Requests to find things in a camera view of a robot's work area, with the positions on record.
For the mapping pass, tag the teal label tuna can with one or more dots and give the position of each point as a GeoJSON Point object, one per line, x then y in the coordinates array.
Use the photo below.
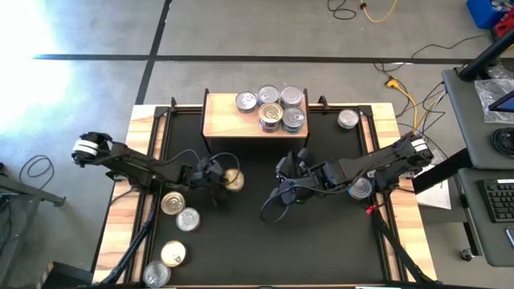
{"type": "Point", "coordinates": [293, 132]}
{"type": "Point", "coordinates": [293, 118]}

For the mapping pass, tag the black stand leg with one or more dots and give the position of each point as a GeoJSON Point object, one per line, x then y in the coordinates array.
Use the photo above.
{"type": "Point", "coordinates": [441, 170]}

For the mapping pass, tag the caster wheel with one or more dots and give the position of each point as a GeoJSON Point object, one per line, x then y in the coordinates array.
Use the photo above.
{"type": "Point", "coordinates": [466, 254]}

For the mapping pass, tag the red label can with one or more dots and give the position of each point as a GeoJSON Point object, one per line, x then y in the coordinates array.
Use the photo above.
{"type": "Point", "coordinates": [187, 219]}

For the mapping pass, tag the wooden shelf with black legs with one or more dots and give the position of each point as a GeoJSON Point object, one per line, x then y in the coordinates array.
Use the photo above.
{"type": "Point", "coordinates": [225, 120]}

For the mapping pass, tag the multicolour label tuna can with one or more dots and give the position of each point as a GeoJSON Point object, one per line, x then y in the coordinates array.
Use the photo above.
{"type": "Point", "coordinates": [347, 118]}

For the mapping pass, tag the Wild Planet salmon can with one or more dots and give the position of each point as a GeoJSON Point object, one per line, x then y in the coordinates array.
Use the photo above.
{"type": "Point", "coordinates": [270, 115]}
{"type": "Point", "coordinates": [270, 131]}

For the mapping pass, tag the grey metal stand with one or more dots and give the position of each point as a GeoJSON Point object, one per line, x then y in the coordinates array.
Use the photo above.
{"type": "Point", "coordinates": [28, 192]}

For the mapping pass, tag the white paper sheet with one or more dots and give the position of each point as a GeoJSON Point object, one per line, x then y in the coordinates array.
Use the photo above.
{"type": "Point", "coordinates": [435, 196]}

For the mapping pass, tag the silver lid can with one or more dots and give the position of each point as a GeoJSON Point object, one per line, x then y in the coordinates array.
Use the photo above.
{"type": "Point", "coordinates": [246, 101]}
{"type": "Point", "coordinates": [156, 273]}

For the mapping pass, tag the black metal table frame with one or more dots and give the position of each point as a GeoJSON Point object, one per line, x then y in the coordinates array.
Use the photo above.
{"type": "Point", "coordinates": [134, 247]}

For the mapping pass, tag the black box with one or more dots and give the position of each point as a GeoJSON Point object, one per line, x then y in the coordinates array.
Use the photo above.
{"type": "Point", "coordinates": [66, 277]}

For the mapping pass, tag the clear plastic bag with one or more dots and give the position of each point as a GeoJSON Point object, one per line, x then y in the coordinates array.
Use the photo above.
{"type": "Point", "coordinates": [488, 96]}

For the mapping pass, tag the black keyboard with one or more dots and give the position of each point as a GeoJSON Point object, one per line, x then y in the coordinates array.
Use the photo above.
{"type": "Point", "coordinates": [498, 199]}

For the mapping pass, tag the grey desk surface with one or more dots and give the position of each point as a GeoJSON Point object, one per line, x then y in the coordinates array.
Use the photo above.
{"type": "Point", "coordinates": [466, 120]}
{"type": "Point", "coordinates": [478, 237]}

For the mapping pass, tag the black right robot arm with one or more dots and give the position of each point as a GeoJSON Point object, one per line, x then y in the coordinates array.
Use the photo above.
{"type": "Point", "coordinates": [373, 160]}

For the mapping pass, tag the blue plastic bin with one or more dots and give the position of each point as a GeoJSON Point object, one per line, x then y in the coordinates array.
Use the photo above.
{"type": "Point", "coordinates": [484, 12]}

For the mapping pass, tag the blue screen monitor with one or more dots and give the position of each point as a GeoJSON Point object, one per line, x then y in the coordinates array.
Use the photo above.
{"type": "Point", "coordinates": [505, 103]}

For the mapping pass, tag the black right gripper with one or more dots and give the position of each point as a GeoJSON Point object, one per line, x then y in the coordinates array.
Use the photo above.
{"type": "Point", "coordinates": [317, 174]}

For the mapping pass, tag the blue label tuna can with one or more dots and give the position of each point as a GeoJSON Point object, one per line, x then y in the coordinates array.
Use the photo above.
{"type": "Point", "coordinates": [268, 94]}

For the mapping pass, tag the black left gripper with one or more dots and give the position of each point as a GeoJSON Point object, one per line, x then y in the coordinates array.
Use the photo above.
{"type": "Point", "coordinates": [209, 174]}

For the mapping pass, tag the black table mat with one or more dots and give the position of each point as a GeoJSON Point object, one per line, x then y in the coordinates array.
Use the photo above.
{"type": "Point", "coordinates": [241, 249]}

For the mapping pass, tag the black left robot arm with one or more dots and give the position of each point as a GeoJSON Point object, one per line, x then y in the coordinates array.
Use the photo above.
{"type": "Point", "coordinates": [136, 166]}

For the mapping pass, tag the red tag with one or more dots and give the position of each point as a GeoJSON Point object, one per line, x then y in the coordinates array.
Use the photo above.
{"type": "Point", "coordinates": [371, 208]}

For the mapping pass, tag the red object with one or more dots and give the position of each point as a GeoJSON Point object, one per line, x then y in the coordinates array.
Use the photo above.
{"type": "Point", "coordinates": [505, 28]}

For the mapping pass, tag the green label gold lid can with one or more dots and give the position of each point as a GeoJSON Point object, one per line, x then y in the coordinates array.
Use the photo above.
{"type": "Point", "coordinates": [235, 180]}

